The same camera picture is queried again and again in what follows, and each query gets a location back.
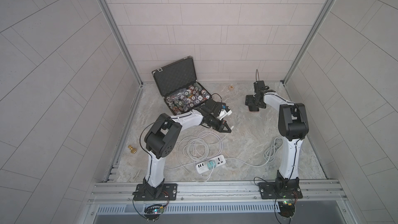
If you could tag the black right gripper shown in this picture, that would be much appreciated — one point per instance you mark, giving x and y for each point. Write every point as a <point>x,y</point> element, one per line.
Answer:
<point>253,102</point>

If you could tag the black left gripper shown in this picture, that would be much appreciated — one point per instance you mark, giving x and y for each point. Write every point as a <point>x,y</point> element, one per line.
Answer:
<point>214,121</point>

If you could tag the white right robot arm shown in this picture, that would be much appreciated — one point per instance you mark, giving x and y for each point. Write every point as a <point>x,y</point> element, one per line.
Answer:
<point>292,125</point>

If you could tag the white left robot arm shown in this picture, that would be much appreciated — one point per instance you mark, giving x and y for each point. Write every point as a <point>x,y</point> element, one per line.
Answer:
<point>164,132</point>

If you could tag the pink case phone right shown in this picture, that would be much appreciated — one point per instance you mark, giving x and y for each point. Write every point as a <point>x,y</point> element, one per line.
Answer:
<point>253,108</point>

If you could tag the green plug adapter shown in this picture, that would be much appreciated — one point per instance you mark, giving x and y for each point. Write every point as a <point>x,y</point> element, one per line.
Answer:
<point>211,164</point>

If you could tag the white power strip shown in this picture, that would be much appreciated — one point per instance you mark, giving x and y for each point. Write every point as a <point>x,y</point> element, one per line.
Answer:
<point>202,166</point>

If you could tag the black open carrying case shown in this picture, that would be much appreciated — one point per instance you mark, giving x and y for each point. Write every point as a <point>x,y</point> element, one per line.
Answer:
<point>179,87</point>

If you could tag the small brass object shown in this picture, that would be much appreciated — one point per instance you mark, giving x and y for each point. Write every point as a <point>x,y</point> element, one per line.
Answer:
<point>132,149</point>

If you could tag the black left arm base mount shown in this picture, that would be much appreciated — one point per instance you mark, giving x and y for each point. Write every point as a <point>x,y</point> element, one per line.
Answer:
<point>164,192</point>

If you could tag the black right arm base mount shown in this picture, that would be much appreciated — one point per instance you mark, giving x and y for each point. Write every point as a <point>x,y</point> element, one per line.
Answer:
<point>281,190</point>

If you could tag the aluminium front rail frame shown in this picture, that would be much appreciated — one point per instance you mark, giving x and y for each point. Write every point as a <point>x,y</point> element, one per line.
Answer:
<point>218,197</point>

